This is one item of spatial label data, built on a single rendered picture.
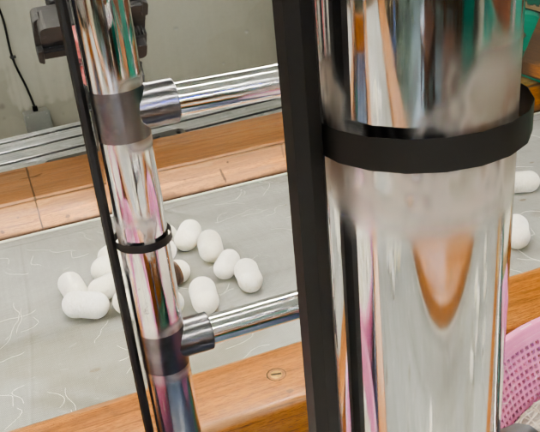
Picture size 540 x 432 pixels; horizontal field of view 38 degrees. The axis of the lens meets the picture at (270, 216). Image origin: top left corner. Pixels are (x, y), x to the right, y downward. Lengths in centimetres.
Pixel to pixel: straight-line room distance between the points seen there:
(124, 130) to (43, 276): 37
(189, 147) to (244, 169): 7
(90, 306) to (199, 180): 23
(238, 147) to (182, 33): 199
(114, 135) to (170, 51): 246
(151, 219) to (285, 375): 17
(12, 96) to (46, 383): 218
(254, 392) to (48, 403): 14
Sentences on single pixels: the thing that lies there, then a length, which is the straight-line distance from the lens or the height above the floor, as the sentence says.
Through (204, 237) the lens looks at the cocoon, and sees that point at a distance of 65.
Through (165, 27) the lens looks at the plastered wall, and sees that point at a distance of 277.
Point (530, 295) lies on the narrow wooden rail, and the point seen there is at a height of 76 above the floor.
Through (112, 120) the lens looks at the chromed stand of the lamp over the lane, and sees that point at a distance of 33.
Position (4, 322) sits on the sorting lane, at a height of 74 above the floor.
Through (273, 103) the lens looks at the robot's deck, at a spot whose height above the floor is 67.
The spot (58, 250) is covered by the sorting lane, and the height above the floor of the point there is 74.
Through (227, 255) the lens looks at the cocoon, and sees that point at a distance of 62.
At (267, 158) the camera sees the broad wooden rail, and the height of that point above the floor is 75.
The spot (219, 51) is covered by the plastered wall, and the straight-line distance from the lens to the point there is 285.
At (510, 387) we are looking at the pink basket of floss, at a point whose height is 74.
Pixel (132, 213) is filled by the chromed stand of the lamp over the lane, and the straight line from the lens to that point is 34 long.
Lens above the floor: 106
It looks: 27 degrees down
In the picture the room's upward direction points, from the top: 6 degrees counter-clockwise
